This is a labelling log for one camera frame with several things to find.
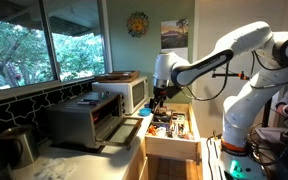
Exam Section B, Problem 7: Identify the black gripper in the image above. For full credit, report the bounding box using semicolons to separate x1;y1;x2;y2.
149;87;169;115

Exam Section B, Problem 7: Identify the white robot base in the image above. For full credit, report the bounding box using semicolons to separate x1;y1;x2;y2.
217;151;268;180

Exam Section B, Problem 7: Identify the large framed window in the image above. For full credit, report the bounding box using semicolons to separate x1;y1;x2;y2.
0;0;113;95

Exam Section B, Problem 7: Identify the silver toaster oven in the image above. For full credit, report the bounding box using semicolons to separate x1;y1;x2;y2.
45;91;126;150

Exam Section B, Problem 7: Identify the landscape wall calendar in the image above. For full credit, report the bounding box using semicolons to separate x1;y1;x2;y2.
160;18;190;61

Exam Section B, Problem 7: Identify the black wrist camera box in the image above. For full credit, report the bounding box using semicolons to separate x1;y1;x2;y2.
165;85;182;99

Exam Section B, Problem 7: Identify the small blue bowl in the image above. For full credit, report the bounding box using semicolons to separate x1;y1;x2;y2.
138;107;153;117

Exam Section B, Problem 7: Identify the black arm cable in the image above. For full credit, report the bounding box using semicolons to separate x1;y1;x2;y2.
180;61;231;102

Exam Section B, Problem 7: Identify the glass toaster oven door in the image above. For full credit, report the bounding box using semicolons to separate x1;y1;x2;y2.
95;116;144;151

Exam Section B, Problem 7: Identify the dark metal oven tray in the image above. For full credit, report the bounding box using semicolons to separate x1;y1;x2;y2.
95;114;123;136

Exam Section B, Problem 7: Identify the sun wall decoration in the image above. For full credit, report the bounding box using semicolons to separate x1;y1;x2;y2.
126;11;150;38

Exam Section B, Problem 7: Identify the white microwave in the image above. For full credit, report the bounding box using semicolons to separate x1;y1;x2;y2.
91;76;149;116

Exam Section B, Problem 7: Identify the steel kettle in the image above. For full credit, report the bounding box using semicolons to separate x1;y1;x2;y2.
0;124;40;169

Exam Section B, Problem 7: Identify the dark marker pen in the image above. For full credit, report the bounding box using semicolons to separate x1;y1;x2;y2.
76;100;98;106

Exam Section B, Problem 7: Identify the black clamp bar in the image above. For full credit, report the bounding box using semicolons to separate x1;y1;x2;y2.
211;70;252;81

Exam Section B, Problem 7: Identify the light wooden drawer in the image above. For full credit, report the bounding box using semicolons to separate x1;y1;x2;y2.
144;102;202;163

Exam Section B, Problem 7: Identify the orange handled tool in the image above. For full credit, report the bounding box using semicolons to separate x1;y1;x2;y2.
147;125;158;136

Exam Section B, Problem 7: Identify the brown wooden tray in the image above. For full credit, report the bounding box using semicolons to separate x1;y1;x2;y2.
94;70;141;84

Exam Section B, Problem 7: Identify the black vertical pole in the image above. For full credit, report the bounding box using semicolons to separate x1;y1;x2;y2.
262;99;274;128

